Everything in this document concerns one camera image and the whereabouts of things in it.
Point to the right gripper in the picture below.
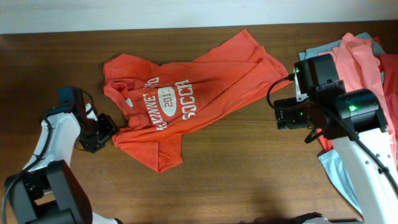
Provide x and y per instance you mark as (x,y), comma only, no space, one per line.
(288,107)

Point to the dark red t-shirt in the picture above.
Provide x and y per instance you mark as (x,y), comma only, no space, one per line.
(387,87)

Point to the pink t-shirt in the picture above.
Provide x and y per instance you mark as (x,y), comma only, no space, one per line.
(358,67)

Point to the orange soccer t-shirt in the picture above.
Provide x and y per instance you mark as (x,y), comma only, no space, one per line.
(161,103)

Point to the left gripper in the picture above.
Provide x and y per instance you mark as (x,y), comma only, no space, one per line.
(110,129)

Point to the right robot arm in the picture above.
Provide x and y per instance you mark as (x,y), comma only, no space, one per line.
(355,123)

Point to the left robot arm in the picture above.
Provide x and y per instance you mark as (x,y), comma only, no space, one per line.
(46,190)

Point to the grey-blue t-shirt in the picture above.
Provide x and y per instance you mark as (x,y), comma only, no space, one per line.
(333,164)

